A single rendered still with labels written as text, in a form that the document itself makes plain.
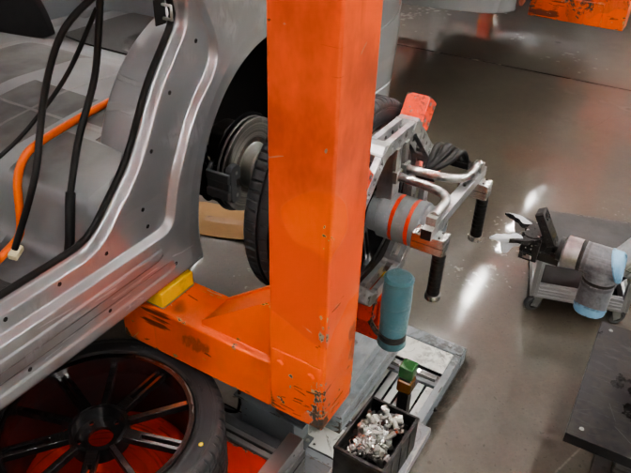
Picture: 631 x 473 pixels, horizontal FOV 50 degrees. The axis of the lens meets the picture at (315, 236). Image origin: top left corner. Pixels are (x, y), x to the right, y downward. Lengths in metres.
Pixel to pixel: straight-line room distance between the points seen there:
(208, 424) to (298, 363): 0.32
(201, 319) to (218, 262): 1.38
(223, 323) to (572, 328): 1.76
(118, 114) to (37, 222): 0.37
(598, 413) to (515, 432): 0.38
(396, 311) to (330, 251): 0.59
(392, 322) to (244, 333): 0.47
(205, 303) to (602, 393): 1.30
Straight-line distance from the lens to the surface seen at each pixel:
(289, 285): 1.52
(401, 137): 1.86
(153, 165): 1.72
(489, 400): 2.67
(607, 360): 2.53
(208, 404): 1.88
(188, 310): 1.90
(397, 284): 1.90
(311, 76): 1.26
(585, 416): 2.31
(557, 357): 2.93
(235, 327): 1.76
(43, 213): 1.95
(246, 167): 2.16
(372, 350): 2.44
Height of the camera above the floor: 1.89
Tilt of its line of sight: 34 degrees down
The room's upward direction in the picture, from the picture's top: 2 degrees clockwise
